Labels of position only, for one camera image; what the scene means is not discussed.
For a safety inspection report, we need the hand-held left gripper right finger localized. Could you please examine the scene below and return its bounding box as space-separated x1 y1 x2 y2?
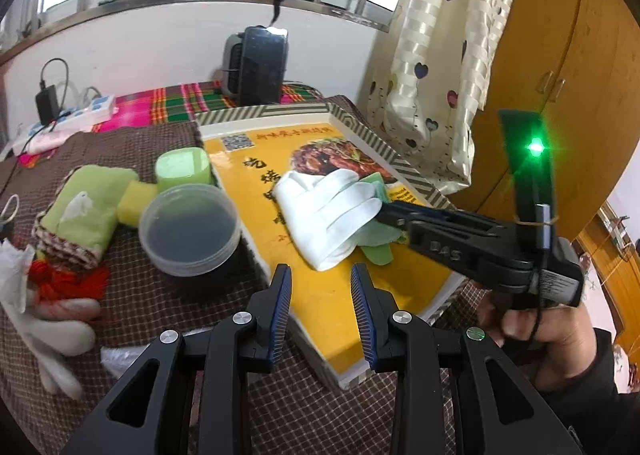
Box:
350 262 586 455

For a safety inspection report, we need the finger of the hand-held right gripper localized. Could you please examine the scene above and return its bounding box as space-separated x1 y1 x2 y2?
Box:
384 200 518 236
374 209 483 282

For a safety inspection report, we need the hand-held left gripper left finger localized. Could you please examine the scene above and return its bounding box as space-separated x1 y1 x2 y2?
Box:
60 264 294 455

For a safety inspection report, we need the light green cloth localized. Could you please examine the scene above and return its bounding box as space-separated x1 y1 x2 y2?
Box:
350 174 409 267

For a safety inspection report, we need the person's right forearm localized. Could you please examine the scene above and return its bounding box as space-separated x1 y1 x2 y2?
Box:
537 327 640 455

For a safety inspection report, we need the person's right hand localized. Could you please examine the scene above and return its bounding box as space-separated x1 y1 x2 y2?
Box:
475 294 597 392

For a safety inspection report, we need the yellow printed flat box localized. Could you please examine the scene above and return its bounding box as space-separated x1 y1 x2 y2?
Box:
192 102 464 389

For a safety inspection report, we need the clear round plastic container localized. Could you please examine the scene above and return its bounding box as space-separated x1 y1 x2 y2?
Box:
138 184 242 277

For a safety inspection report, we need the cream heart-patterned curtain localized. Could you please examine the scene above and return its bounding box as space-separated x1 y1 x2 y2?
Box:
366 0 522 195

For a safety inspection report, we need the light green plastic cup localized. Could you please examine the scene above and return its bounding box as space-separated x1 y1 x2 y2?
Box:
154 146 214 192

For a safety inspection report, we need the small clear plastic wrap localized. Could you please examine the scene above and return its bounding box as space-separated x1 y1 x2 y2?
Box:
100 347 147 380

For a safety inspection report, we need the yellow sponge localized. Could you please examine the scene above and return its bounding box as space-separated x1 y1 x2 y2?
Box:
117 180 162 227

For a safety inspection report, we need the wooden wardrobe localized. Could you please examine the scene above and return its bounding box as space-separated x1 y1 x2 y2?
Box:
447 0 640 248

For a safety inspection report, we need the red yarn bundle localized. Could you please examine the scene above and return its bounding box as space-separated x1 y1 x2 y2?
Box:
27 259 112 323

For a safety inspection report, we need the colourful plaid blanket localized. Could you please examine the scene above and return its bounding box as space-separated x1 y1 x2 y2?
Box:
19 81 326 169

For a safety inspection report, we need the white knitted glove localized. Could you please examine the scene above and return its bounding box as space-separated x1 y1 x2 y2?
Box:
0 297 99 401

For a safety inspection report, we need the black grey heater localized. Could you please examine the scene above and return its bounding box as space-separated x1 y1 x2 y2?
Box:
220 25 290 106

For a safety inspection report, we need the white crumpled plastic bag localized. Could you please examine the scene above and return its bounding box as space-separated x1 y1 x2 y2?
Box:
0 239 37 312

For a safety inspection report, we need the white blue power strip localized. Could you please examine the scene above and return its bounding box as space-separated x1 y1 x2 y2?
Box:
22 94 117 134

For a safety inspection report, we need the pink white pouch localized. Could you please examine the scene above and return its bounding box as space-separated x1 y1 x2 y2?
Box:
10 128 77 157

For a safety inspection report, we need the black power adapter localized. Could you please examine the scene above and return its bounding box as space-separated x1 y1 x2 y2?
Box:
35 85 62 126

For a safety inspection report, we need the black cable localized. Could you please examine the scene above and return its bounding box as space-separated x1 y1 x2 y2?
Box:
39 58 71 92

